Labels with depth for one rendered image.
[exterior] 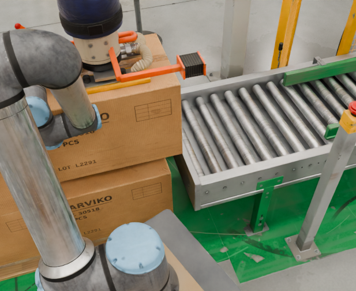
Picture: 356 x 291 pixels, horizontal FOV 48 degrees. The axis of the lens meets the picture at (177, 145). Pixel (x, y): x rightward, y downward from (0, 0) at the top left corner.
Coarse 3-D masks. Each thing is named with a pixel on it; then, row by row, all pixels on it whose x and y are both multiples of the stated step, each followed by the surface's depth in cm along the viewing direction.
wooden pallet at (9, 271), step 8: (96, 240) 213; (104, 240) 227; (40, 256) 208; (8, 264) 205; (16, 264) 218; (24, 264) 218; (32, 264) 218; (0, 272) 215; (8, 272) 215; (16, 272) 215; (24, 272) 215; (32, 272) 217; (0, 280) 213
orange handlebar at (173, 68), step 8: (120, 32) 156; (128, 32) 156; (72, 40) 153; (120, 40) 153; (128, 40) 153; (112, 48) 148; (112, 56) 145; (112, 64) 142; (176, 64) 140; (120, 72) 138; (136, 72) 137; (144, 72) 137; (152, 72) 137; (160, 72) 138; (168, 72) 139; (120, 80) 136; (128, 80) 137
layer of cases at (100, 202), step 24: (120, 168) 195; (144, 168) 195; (168, 168) 194; (72, 192) 186; (96, 192) 186; (120, 192) 191; (144, 192) 197; (168, 192) 202; (0, 216) 178; (96, 216) 199; (120, 216) 204; (144, 216) 211; (0, 240) 190; (24, 240) 195; (0, 264) 203
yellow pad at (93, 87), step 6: (126, 72) 157; (84, 78) 151; (90, 78) 155; (84, 84) 152; (90, 84) 152; (96, 84) 152; (102, 84) 152; (108, 84) 153; (114, 84) 153; (120, 84) 153; (126, 84) 154; (132, 84) 154; (90, 90) 151; (96, 90) 152; (102, 90) 152; (108, 90) 153
